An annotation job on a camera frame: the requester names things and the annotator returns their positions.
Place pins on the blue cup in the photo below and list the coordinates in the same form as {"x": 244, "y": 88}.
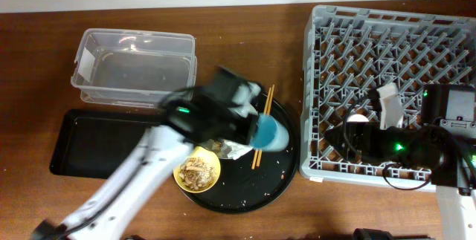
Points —
{"x": 270, "y": 135}

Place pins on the brown snack wrapper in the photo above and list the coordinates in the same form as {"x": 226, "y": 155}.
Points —
{"x": 217, "y": 147}

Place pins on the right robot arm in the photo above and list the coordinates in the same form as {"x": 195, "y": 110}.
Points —
{"x": 445, "y": 144}

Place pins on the clear plastic bin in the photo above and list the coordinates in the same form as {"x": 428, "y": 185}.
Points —
{"x": 134, "y": 68}

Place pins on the black rectangular tray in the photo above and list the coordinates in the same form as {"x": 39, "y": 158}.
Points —
{"x": 93, "y": 144}

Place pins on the food scraps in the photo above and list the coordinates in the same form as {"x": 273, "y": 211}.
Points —
{"x": 196, "y": 174}

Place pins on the wooden chopstick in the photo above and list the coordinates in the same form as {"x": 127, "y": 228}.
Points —
{"x": 269, "y": 109}
{"x": 258, "y": 152}

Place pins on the yellow bowl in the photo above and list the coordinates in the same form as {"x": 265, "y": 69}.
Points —
{"x": 209, "y": 156}

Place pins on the round black tray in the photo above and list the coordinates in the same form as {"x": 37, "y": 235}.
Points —
{"x": 241, "y": 189}

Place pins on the pink cup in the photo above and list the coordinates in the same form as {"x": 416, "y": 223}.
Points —
{"x": 357, "y": 118}

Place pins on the right wooden chopstick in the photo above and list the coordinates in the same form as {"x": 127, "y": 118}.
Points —
{"x": 269, "y": 109}

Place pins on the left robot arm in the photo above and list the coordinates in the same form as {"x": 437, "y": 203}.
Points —
{"x": 109, "y": 211}

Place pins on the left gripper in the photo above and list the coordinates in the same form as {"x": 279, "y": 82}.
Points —
{"x": 253, "y": 123}

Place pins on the grey dishwasher rack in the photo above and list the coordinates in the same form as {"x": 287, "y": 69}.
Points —
{"x": 349, "y": 51}

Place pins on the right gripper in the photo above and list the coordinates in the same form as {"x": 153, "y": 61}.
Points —
{"x": 372, "y": 131}

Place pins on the white napkin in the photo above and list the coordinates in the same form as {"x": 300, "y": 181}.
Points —
{"x": 232, "y": 150}

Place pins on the left wooden chopstick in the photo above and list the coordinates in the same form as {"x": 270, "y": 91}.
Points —
{"x": 258, "y": 152}

